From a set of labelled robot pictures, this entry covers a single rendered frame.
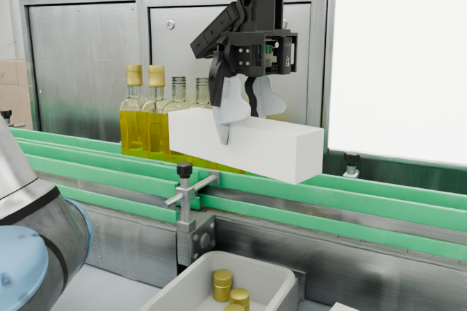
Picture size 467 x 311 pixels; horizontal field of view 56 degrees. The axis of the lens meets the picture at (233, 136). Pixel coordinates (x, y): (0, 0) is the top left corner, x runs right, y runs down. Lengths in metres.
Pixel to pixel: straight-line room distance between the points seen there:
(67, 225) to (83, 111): 0.72
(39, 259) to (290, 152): 0.31
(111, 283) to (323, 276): 0.41
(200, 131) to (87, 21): 0.73
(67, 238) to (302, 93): 0.54
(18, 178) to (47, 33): 0.81
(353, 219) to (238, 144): 0.29
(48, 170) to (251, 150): 0.56
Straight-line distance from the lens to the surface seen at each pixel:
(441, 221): 0.76
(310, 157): 0.55
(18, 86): 5.31
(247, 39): 0.55
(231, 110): 0.57
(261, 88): 0.62
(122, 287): 0.92
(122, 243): 0.91
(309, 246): 0.81
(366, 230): 0.79
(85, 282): 0.95
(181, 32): 1.06
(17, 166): 0.66
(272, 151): 0.55
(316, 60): 0.91
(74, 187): 0.98
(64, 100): 1.40
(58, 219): 0.65
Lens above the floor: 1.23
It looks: 13 degrees down
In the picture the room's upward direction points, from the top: straight up
